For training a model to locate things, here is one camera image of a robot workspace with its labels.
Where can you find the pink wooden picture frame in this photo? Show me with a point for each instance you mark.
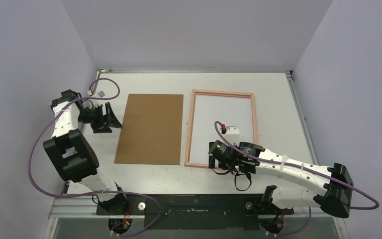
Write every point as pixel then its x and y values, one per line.
pixel 191 132

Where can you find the aluminium front rail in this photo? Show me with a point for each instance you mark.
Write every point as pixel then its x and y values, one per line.
pixel 83 207

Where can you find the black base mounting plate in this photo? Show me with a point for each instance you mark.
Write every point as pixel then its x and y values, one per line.
pixel 258 209

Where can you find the brown cardboard backing board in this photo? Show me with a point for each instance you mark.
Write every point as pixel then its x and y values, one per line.
pixel 152 130

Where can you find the seascape photo print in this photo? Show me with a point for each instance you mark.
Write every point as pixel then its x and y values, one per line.
pixel 224 109

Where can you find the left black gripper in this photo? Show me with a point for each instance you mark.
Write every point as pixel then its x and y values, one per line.
pixel 101 122

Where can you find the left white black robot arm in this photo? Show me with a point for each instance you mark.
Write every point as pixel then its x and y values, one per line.
pixel 71 154

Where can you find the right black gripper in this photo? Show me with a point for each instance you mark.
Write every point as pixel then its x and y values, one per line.
pixel 214 161

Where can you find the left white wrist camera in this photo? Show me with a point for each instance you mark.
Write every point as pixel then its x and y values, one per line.
pixel 98 95

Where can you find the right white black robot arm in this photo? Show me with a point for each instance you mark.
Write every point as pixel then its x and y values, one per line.
pixel 324 187

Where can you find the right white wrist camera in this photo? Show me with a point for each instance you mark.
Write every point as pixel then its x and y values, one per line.
pixel 231 134

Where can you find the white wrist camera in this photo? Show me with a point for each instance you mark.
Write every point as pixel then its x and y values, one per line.
pixel 98 95
pixel 231 134

